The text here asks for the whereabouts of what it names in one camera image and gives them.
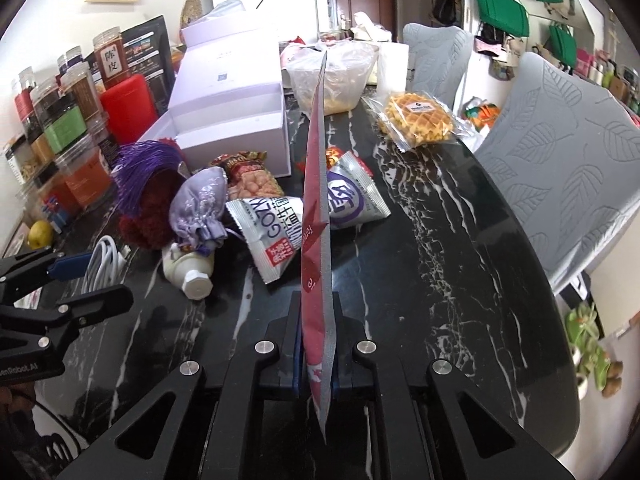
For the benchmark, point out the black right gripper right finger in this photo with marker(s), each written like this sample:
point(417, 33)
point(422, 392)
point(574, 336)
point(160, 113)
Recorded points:
point(408, 416)

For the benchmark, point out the white purple snack packet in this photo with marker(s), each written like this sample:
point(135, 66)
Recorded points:
point(353, 195)

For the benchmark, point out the jar with Chinese label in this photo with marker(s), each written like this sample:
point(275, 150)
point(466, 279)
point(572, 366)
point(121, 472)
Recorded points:
point(110, 56)

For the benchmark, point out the white open gift box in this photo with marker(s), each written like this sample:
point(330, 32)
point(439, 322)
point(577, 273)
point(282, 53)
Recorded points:
point(228, 95)

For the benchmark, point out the green label jar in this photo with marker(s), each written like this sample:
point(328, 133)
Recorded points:
point(59, 115)

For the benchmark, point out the dark red fluffy pompom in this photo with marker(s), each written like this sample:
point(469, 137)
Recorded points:
point(149, 228)

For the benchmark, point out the black printed box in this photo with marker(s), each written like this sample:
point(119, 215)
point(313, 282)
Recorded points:
point(148, 53)

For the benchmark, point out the small red candy packet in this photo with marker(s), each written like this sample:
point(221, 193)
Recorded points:
point(333, 155)

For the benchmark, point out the white hand cream tube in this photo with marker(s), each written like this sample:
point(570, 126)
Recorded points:
point(190, 272)

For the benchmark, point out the peanut snack bag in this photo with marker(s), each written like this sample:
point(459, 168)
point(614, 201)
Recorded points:
point(247, 175)

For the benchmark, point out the plastic bag with container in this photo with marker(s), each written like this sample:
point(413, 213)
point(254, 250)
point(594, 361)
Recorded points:
point(347, 67)

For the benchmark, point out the near grey leaf chair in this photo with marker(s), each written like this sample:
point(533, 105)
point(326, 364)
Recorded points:
point(564, 154)

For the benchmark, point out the white mini fridge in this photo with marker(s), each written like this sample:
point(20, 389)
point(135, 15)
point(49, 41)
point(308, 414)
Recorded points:
point(306, 19)

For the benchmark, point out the orange label jar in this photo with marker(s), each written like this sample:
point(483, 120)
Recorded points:
point(84, 173)

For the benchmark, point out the far grey leaf chair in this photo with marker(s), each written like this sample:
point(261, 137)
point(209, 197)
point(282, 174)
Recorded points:
point(438, 58)

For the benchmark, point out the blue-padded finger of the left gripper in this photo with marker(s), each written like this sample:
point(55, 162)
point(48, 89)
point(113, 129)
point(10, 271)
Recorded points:
point(22, 274)

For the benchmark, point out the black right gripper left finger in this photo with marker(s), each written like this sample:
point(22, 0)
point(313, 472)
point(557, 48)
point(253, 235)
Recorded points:
point(203, 424)

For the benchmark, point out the green tote bag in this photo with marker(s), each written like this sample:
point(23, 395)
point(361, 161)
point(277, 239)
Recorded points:
point(507, 15)

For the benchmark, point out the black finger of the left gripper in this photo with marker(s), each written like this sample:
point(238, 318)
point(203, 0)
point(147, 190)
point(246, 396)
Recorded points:
point(85, 304)

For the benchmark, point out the grey leaf chair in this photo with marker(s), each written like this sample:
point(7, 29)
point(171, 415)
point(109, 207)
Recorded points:
point(564, 154)
point(438, 58)

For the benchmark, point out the lilac satin drawstring pouch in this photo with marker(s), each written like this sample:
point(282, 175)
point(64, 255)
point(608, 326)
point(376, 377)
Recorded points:
point(196, 210)

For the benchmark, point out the red canister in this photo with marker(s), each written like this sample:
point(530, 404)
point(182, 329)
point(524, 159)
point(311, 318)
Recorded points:
point(130, 109)

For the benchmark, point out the purple tassel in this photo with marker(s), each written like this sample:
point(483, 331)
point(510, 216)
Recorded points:
point(136, 165)

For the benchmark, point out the yellow lemon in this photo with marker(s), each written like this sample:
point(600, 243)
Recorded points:
point(40, 235)

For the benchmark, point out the wrapped waffle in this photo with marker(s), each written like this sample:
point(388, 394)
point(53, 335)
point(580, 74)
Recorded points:
point(412, 120)

